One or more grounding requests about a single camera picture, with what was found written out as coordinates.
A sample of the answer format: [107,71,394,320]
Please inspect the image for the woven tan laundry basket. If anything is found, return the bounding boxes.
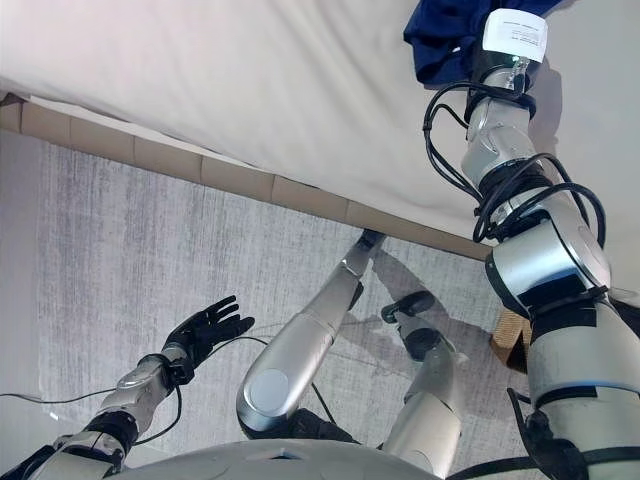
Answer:
[489,307,534,376]

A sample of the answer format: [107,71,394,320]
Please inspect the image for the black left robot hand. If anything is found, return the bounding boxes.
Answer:
[160,295,256,361]

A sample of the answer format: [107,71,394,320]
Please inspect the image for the navy blue garment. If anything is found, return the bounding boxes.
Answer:
[403,0,571,91]

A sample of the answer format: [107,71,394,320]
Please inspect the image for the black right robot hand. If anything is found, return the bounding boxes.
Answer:
[472,47,524,81]

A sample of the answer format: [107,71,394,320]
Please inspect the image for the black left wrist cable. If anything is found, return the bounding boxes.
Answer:
[0,335,271,446]

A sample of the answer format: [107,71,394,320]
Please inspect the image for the bed with beige cover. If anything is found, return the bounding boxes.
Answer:
[0,0,569,239]

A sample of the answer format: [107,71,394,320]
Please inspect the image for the silver right robot leg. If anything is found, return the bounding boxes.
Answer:
[379,291,464,476]

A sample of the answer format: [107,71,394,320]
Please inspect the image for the silver robot leg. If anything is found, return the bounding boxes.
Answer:
[379,291,464,476]
[235,228,387,436]

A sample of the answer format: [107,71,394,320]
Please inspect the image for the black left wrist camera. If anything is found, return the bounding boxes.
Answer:
[167,362,194,386]

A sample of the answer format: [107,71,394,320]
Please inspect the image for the grey robot torso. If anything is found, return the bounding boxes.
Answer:
[107,438,436,480]

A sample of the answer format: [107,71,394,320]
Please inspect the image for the silver left robot leg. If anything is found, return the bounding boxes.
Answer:
[235,228,387,436]

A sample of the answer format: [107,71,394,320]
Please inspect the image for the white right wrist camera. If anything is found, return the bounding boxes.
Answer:
[481,8,550,65]

